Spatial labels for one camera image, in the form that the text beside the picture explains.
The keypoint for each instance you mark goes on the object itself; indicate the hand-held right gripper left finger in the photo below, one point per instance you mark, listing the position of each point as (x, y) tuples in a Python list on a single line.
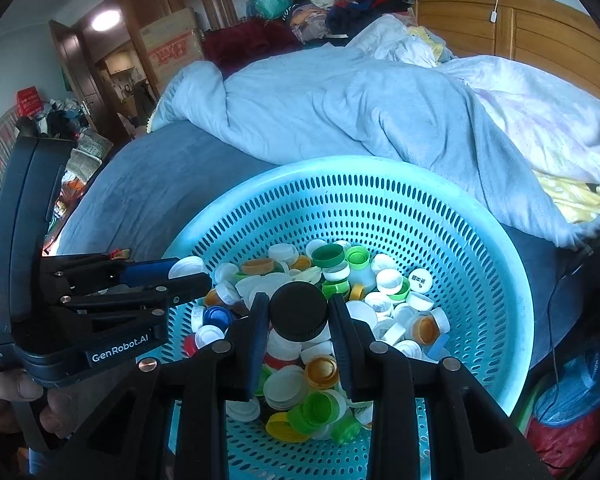
[(257, 345)]

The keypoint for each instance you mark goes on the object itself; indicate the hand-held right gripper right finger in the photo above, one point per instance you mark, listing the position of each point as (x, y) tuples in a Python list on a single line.
[(340, 345)]

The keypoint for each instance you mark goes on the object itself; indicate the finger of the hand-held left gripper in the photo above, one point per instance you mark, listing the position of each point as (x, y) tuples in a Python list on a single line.
[(145, 270), (180, 292)]

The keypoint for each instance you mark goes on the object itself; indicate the white bottle cap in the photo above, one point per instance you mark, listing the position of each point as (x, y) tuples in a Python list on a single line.
[(186, 267)]

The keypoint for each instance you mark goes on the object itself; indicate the black bottle cap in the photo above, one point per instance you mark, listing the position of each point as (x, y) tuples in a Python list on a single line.
[(298, 310)]

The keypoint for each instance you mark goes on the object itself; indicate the heap of mixed bottle caps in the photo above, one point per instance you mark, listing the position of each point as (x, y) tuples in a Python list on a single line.
[(390, 280)]

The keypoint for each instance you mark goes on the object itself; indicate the turquoise perforated plastic basket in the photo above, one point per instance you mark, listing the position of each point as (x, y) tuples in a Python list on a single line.
[(405, 210)]

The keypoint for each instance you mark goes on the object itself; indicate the person's left hand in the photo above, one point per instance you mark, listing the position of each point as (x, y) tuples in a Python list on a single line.
[(27, 390)]

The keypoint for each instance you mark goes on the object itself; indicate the cluttered shelf goods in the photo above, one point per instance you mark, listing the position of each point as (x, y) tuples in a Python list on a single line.
[(85, 160)]

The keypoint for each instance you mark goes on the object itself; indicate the brown wooden door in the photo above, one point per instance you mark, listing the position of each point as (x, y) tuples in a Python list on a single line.
[(72, 70)]

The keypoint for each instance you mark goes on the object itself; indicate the cardboard box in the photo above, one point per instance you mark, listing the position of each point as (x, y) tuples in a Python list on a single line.
[(170, 45)]

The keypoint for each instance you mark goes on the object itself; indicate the light blue duvet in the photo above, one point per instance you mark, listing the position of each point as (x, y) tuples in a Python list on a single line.
[(330, 110)]

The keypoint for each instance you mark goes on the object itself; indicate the round ceiling light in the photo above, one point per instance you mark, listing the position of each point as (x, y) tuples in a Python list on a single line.
[(105, 20)]

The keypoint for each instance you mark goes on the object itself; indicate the blue plastic bag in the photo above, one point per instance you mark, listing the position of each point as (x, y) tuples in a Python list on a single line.
[(580, 385)]

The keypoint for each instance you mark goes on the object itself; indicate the red plastic bag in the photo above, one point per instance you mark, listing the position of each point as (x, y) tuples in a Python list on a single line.
[(570, 440)]

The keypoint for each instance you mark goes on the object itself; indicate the dark red blanket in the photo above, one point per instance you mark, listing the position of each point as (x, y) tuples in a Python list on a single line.
[(245, 40)]

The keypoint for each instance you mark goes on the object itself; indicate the teal bundle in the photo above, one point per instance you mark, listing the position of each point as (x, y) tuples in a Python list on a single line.
[(270, 2)]

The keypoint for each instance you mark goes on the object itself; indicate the white floral quilt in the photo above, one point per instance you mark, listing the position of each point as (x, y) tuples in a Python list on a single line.
[(545, 110)]

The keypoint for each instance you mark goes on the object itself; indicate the crumpled white cloth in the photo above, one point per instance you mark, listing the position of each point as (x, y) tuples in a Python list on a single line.
[(395, 35)]

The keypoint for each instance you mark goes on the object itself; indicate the pile of clothes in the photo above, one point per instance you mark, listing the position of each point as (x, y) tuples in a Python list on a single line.
[(360, 5)]

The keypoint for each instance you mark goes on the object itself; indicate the white charger plug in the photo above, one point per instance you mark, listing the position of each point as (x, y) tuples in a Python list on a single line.
[(494, 16)]

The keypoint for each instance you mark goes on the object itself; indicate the wooden headboard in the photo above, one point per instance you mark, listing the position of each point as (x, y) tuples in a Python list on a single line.
[(545, 35)]

